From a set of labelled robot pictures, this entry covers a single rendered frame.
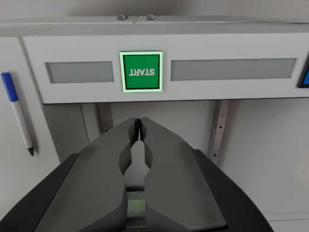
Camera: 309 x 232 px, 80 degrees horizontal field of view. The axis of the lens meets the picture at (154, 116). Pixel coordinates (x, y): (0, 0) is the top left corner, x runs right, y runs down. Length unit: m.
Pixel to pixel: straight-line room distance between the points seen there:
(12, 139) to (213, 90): 0.33
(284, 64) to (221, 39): 0.11
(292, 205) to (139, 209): 0.60
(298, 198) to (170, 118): 0.68
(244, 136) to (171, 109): 0.22
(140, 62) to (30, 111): 0.18
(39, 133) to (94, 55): 0.16
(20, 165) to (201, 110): 0.39
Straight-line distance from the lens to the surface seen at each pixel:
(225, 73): 0.30
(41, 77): 0.31
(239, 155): 0.60
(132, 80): 0.27
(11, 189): 0.47
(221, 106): 0.44
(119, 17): 0.60
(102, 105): 0.42
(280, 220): 0.88
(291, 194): 0.99
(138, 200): 0.57
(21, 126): 0.34
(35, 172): 0.41
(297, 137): 0.65
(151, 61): 0.26
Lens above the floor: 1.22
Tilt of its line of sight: 60 degrees down
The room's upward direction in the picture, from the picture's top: 175 degrees clockwise
